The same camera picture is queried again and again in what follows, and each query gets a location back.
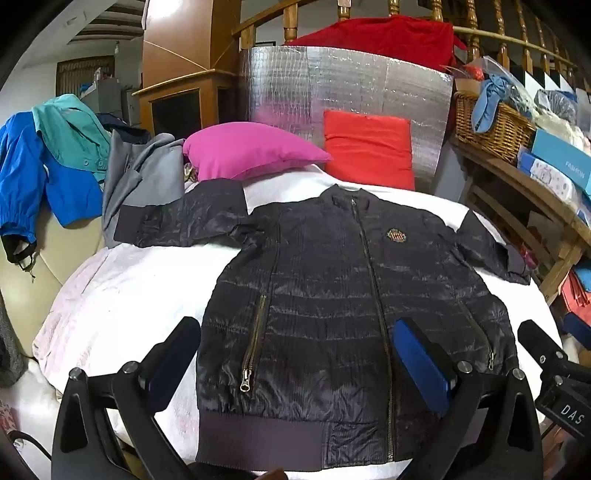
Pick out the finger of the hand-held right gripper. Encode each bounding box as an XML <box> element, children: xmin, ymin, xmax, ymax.
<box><xmin>517</xmin><ymin>319</ymin><xmax>570</xmax><ymax>370</ymax></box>

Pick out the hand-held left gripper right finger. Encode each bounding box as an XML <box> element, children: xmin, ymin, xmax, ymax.
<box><xmin>392</xmin><ymin>318</ymin><xmax>546</xmax><ymax>480</ymax></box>

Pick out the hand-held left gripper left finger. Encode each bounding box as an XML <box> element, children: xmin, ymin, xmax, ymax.
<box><xmin>51</xmin><ymin>316</ymin><xmax>202</xmax><ymax>480</ymax></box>

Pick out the black quilted jacket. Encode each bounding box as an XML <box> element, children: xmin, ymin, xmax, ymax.
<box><xmin>113</xmin><ymin>178</ymin><xmax>532</xmax><ymax>467</ymax></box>

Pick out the stack of red folded cloths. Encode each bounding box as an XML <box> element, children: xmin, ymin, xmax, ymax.
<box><xmin>561</xmin><ymin>268</ymin><xmax>591</xmax><ymax>319</ymax></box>

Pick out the white fluffy blanket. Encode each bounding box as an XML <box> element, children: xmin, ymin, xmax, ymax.
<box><xmin>32</xmin><ymin>164</ymin><xmax>566</xmax><ymax>480</ymax></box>

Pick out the wooden side table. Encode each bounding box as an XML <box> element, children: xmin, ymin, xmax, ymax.
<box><xmin>450</xmin><ymin>136</ymin><xmax>591</xmax><ymax>305</ymax></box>

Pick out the white patterned box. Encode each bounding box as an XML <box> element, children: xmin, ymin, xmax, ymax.
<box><xmin>517</xmin><ymin>148</ymin><xmax>583</xmax><ymax>204</ymax></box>

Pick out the dark grey knit garment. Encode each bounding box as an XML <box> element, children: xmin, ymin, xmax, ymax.
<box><xmin>0</xmin><ymin>295</ymin><xmax>25</xmax><ymax>388</ymax></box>

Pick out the grey coat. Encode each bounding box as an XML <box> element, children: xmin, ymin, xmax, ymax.
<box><xmin>102</xmin><ymin>129</ymin><xmax>197</xmax><ymax>250</ymax></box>

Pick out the blue cardboard box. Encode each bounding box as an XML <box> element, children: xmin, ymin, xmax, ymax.
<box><xmin>531</xmin><ymin>128</ymin><xmax>591</xmax><ymax>190</ymax></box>

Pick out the wicker basket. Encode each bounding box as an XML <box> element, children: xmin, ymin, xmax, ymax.
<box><xmin>455</xmin><ymin>90</ymin><xmax>539</xmax><ymax>164</ymax></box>

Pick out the red pillow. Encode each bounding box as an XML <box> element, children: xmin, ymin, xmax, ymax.
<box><xmin>323</xmin><ymin>110</ymin><xmax>416</xmax><ymax>191</ymax></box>

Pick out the pink pillow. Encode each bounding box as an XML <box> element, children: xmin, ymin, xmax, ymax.
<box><xmin>182</xmin><ymin>121</ymin><xmax>333</xmax><ymax>182</ymax></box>

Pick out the dark navy garment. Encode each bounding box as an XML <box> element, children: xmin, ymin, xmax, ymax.
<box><xmin>97</xmin><ymin>114</ymin><xmax>153</xmax><ymax>145</ymax></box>

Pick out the blue jacket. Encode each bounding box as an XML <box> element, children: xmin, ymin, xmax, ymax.
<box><xmin>0</xmin><ymin>111</ymin><xmax>105</xmax><ymax>273</ymax></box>

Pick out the blue cloth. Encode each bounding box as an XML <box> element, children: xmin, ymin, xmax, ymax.
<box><xmin>475</xmin><ymin>74</ymin><xmax>522</xmax><ymax>134</ymax></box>

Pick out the teal jacket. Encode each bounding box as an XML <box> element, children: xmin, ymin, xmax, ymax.
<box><xmin>31</xmin><ymin>93</ymin><xmax>112</xmax><ymax>183</ymax></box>

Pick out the grey metal cabinet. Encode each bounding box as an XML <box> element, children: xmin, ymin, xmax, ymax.
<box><xmin>81</xmin><ymin>76</ymin><xmax>140</xmax><ymax>126</ymax></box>

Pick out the silver foil insulation sheet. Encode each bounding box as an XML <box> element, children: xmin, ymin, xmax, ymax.
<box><xmin>238</xmin><ymin>45</ymin><xmax>455</xmax><ymax>195</ymax></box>

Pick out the wooden cabinet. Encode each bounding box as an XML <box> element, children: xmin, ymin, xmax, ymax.
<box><xmin>131</xmin><ymin>0</ymin><xmax>241</xmax><ymax>139</ymax></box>

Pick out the wooden stair railing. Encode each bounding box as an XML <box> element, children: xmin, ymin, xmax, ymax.
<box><xmin>231</xmin><ymin>0</ymin><xmax>591</xmax><ymax>93</ymax></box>

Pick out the red cloth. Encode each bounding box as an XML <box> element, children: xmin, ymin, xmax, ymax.
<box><xmin>286</xmin><ymin>14</ymin><xmax>467</xmax><ymax>72</ymax></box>

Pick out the black cable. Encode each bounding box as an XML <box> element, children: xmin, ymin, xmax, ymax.
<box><xmin>7</xmin><ymin>429</ymin><xmax>52</xmax><ymax>462</ymax></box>

